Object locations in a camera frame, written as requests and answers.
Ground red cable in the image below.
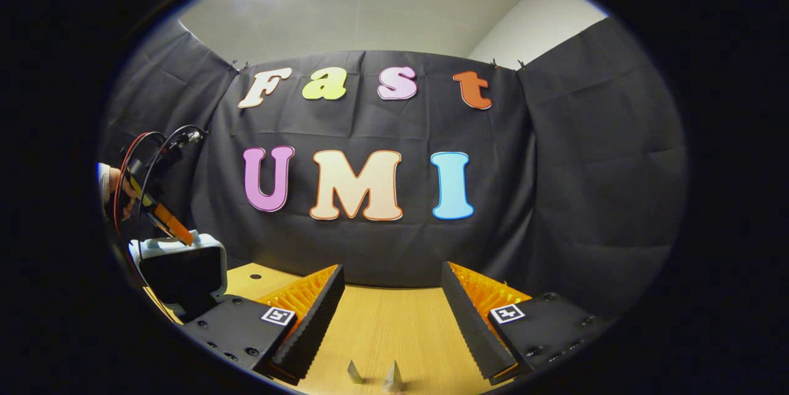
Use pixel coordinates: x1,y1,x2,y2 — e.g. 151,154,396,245
115,131,166,223

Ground black backdrop cloth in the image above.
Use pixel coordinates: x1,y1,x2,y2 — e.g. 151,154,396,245
99,16,689,322

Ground black cable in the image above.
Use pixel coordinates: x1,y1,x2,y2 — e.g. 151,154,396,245
137,125,207,242

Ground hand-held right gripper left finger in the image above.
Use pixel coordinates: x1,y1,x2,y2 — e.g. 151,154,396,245
184,263,347,387

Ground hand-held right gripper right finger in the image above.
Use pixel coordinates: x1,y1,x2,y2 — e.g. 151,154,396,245
439,261,612,386

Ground light blue suitcase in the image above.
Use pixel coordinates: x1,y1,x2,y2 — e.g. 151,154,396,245
128,230,229,323

